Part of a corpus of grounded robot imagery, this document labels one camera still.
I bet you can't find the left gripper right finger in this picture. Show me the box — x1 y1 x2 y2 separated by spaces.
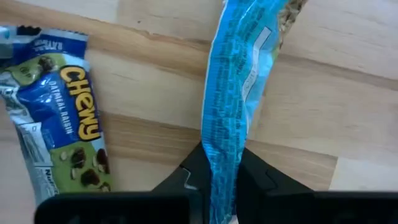
235 147 314 224

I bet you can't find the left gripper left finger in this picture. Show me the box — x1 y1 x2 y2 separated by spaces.
151 141 213 224

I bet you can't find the granola bar bright blue wrapper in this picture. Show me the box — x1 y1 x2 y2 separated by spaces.
200 0 309 224

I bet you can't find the oatmeal raisin granola bar blue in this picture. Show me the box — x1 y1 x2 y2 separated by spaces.
0 24 113 207

